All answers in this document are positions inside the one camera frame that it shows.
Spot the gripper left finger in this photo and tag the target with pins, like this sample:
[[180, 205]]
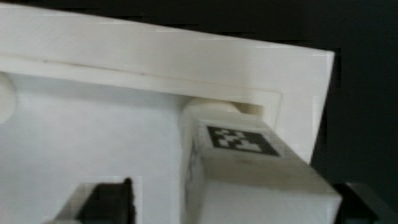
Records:
[[100, 204]]

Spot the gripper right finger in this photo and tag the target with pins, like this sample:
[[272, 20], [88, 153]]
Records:
[[363, 208]]

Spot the white table leg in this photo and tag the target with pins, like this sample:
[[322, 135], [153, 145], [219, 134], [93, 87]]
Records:
[[249, 184]]

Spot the white square table top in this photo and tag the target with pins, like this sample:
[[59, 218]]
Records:
[[100, 76]]

